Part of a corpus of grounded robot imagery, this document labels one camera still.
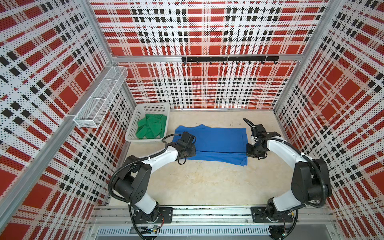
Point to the white wire wall shelf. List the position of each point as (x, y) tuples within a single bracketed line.
[(102, 96)]

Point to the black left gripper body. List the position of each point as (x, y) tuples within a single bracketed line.
[(190, 150)]

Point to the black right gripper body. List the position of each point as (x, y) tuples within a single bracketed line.
[(254, 151)]

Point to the black wall hook rail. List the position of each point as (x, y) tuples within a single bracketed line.
[(261, 59)]

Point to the white plastic laundry basket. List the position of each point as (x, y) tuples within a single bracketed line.
[(140, 111)]

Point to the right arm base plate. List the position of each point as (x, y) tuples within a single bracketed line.
[(271, 214)]

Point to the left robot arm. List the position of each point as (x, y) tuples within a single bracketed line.
[(130, 182)]

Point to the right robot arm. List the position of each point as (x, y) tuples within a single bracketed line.
[(310, 184)]

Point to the green tank top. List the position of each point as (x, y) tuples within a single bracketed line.
[(152, 126)]

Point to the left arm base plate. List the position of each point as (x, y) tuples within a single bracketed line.
[(158, 216)]

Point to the blue tank top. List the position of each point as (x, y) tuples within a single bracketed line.
[(226, 145)]

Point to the aluminium front rail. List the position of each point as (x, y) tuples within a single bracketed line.
[(211, 215)]

